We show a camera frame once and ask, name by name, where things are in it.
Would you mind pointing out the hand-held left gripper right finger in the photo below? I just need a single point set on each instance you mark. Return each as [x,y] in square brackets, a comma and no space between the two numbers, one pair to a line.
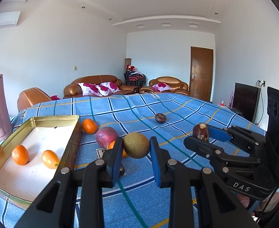
[155,162]

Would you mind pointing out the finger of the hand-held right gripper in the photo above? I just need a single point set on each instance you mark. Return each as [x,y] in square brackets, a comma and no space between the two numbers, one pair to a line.
[219,133]
[201,147]

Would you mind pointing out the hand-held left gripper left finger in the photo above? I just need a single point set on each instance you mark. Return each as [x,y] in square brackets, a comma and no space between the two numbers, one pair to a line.
[117,158]

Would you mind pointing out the brown peeled fruit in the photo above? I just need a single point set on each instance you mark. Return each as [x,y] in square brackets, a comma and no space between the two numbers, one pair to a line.
[202,133]

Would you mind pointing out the green-brown pear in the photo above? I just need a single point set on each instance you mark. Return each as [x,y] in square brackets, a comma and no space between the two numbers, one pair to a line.
[136,144]

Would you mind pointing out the red onion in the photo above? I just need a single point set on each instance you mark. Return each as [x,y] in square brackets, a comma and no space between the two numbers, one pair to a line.
[106,136]

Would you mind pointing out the dark passion fruit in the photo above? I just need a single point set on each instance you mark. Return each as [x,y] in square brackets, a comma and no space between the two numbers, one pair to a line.
[160,118]

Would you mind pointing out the gold metal tin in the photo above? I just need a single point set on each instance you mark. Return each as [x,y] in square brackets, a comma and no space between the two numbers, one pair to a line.
[69,144]

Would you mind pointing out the person's right hand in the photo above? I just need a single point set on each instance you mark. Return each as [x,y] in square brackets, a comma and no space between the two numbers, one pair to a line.
[244,200]

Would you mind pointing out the small round citrus fruit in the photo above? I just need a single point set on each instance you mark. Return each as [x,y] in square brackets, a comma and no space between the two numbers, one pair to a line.
[112,145]

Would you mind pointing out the pink box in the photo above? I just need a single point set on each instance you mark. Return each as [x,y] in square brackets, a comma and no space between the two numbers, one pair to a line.
[230,101]

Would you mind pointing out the large orange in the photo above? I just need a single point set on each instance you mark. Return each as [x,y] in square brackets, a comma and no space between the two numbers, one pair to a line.
[89,125]

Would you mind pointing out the black television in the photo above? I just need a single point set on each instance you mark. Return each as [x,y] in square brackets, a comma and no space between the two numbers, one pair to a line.
[245,99]

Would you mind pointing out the blue checked blanket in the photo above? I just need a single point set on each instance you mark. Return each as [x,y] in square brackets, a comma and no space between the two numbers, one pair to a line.
[134,109]

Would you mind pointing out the brown wooden door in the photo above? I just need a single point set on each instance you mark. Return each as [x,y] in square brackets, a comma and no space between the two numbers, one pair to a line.
[201,71]

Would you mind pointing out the small oval orange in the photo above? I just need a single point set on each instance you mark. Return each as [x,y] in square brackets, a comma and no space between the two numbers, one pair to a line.
[50,159]

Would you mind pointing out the white pillow with red flowers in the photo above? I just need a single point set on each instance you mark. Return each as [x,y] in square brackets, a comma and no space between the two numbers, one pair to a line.
[107,87]
[162,86]
[88,89]
[55,97]

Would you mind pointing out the brown leather armchair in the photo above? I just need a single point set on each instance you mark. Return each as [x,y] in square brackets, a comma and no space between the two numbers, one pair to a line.
[168,80]
[32,96]

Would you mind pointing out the stack of dark chairs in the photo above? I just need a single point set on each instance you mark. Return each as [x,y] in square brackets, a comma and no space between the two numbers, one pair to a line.
[132,78]

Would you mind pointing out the long brown leather sofa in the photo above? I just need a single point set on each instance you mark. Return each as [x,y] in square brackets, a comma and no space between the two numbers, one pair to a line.
[99,78]

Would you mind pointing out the red items on chairs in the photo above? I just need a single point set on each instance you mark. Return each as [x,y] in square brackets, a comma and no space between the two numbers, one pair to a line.
[132,68]

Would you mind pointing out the tall patterned vase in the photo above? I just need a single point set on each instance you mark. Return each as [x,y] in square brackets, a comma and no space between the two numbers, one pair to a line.
[127,63]

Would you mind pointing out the square ceiling light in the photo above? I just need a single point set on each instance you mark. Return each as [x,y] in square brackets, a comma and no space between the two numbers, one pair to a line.
[193,24]
[165,23]

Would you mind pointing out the white air conditioner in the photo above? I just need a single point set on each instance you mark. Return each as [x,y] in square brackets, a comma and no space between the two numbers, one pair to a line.
[4,20]

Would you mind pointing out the wall power outlet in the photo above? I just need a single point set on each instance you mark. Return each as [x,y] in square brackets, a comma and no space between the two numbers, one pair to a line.
[262,83]

